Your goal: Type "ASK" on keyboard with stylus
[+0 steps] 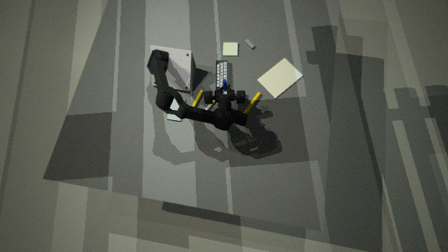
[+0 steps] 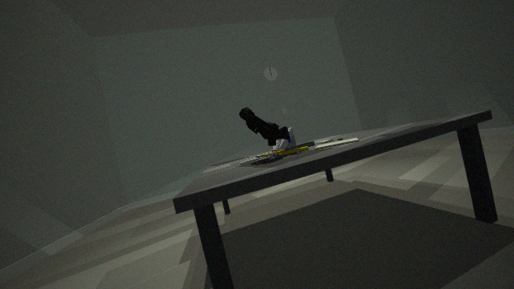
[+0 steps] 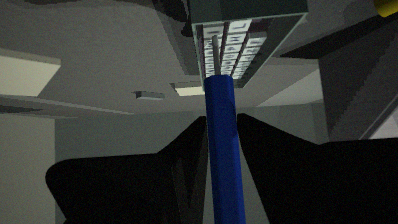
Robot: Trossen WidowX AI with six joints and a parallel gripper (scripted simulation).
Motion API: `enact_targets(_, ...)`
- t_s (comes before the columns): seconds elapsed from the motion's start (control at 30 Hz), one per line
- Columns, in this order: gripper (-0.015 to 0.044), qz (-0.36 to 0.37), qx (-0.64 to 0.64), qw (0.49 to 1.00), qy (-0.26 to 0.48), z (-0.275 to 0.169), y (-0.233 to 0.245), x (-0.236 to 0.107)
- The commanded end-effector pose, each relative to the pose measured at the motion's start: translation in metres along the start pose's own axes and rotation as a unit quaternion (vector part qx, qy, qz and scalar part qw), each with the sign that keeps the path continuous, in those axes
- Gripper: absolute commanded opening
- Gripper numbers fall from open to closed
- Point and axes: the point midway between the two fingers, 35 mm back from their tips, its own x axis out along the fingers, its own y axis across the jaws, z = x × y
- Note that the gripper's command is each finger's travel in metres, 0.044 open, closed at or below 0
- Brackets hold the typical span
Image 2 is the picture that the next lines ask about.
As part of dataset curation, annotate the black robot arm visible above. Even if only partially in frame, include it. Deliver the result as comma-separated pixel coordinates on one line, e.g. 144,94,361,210
239,107,279,146

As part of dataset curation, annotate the beige flat rectangular panel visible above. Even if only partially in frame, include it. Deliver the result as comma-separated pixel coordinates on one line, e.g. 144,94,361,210
315,138,359,149

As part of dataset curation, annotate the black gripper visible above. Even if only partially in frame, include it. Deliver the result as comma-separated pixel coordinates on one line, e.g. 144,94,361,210
269,126,290,140

